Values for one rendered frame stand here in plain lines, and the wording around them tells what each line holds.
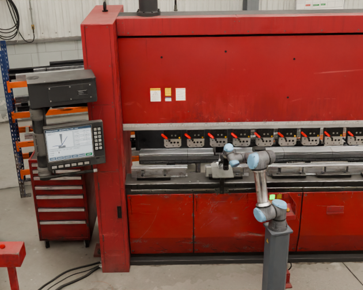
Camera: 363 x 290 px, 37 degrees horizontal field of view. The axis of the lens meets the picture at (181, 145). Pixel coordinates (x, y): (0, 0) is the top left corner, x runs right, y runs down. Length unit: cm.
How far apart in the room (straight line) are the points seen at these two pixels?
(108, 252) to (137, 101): 142
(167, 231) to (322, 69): 198
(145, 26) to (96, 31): 41
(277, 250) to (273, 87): 133
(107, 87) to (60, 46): 432
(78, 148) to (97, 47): 79
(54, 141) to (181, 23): 135
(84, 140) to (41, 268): 161
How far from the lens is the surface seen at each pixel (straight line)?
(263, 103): 460
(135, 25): 436
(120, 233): 490
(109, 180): 463
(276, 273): 451
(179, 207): 485
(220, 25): 436
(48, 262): 542
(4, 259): 423
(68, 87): 407
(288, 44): 449
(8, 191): 678
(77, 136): 419
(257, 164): 404
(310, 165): 493
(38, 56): 860
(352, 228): 522
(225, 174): 461
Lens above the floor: 310
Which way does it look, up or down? 24 degrees down
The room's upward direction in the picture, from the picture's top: 1 degrees counter-clockwise
